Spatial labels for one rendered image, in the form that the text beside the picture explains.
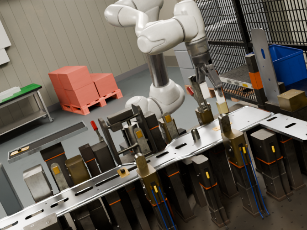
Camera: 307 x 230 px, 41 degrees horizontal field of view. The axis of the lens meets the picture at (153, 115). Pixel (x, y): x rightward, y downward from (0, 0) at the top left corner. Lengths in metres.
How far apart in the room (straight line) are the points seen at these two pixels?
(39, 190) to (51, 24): 6.75
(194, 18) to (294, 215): 0.83
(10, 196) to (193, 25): 1.09
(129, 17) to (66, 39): 6.47
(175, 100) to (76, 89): 4.67
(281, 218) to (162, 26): 0.84
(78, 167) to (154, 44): 0.61
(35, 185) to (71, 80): 5.26
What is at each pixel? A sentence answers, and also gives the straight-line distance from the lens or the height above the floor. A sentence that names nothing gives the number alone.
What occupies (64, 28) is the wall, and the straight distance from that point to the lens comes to 8.39.
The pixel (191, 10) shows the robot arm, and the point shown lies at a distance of 1.61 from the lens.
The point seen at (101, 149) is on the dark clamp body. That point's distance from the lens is 1.78.
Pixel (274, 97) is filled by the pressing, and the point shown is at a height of 1.03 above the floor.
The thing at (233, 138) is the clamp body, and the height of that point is 1.04.
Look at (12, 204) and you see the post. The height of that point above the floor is 0.96.
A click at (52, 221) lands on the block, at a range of 1.48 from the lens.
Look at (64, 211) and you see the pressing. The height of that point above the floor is 1.00.
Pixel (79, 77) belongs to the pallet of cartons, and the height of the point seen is 0.62.
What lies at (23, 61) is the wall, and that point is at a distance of 8.21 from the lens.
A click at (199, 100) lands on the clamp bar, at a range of 1.86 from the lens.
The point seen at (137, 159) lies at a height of 1.09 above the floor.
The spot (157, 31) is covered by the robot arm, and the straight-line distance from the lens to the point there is 1.52.
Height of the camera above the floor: 1.65
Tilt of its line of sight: 17 degrees down
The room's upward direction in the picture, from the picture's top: 20 degrees counter-clockwise
